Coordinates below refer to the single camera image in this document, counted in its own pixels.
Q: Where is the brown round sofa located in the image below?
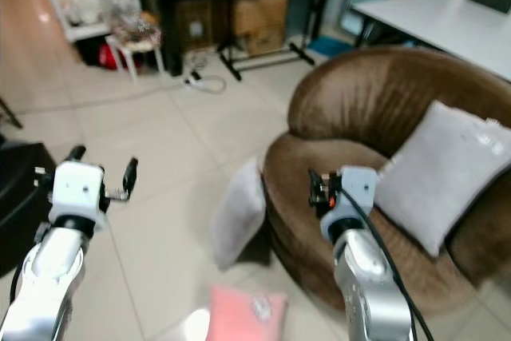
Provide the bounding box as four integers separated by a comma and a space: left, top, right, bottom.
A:
261, 45, 511, 315

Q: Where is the grey square pillow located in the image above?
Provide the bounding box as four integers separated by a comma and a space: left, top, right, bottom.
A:
209, 157, 267, 272
374, 101, 511, 259

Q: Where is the white table with black legs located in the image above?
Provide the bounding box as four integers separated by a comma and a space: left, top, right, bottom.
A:
351, 0, 511, 83

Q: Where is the red bag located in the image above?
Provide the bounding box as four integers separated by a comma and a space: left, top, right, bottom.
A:
97, 42, 121, 71

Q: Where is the pink pillow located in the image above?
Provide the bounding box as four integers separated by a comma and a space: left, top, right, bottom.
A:
204, 283, 289, 341

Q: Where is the black leather seat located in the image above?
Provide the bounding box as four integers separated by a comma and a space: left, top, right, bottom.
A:
0, 141, 57, 276

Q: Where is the white power strip with cable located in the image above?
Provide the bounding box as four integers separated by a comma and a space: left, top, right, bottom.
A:
180, 53, 229, 95

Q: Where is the black stand leg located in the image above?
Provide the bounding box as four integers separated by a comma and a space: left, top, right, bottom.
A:
0, 97, 24, 129

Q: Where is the small white stool with clutter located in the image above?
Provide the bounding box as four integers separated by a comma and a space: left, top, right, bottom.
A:
111, 10, 168, 84

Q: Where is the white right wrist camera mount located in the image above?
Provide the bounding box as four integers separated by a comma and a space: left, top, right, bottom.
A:
338, 166, 379, 230

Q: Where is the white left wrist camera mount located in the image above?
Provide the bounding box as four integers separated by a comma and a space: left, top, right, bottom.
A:
51, 161, 109, 227

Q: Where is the brown cardboard box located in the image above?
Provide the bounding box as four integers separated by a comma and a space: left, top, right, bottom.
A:
231, 0, 290, 57
175, 0, 225, 55

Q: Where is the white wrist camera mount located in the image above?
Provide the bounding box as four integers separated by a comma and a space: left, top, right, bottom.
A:
338, 166, 379, 230
51, 161, 109, 227

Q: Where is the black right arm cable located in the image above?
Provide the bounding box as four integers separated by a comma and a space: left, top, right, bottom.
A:
342, 188, 438, 341

